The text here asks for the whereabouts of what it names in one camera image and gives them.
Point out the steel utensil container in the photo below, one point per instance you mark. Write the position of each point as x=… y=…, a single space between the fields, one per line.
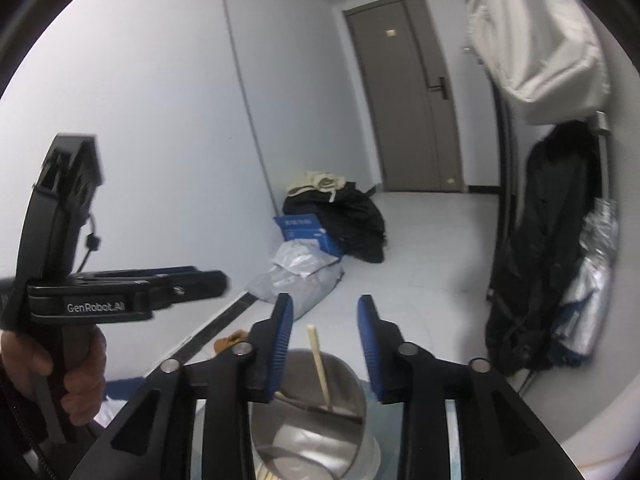
x=310 y=440

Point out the grey metal rack pole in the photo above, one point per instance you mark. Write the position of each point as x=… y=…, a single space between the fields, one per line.
x=604 y=160

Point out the grey-brown door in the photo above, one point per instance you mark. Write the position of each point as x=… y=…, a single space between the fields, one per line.
x=400 y=110

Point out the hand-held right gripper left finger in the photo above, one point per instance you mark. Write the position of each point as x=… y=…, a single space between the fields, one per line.
x=281 y=345

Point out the white hanging cloth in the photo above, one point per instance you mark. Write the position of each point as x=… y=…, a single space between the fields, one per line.
x=530 y=45

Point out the black bag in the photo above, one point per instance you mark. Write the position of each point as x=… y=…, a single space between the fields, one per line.
x=355 y=225

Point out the black hanging coat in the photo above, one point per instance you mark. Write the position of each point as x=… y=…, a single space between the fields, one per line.
x=545 y=235

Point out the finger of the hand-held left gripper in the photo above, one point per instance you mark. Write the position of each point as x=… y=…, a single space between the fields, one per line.
x=150 y=272
x=200 y=285

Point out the blue cardboard box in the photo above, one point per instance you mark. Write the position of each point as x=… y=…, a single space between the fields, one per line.
x=300 y=227

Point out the beige cloth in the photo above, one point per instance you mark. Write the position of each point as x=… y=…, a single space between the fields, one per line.
x=315 y=180

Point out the wooden chopstick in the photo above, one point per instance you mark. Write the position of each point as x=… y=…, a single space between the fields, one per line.
x=320 y=370

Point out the white plastic mailer bag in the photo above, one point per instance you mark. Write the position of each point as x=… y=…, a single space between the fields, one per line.
x=300 y=257

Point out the person's left hand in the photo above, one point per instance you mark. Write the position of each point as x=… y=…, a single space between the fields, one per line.
x=85 y=380

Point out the grey plastic mailer bag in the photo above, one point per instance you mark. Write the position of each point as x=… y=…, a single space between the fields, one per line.
x=300 y=295

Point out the silver folded cover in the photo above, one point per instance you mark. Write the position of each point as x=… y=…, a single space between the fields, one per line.
x=595 y=270

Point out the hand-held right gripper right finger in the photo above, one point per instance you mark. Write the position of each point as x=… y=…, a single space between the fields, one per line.
x=371 y=355

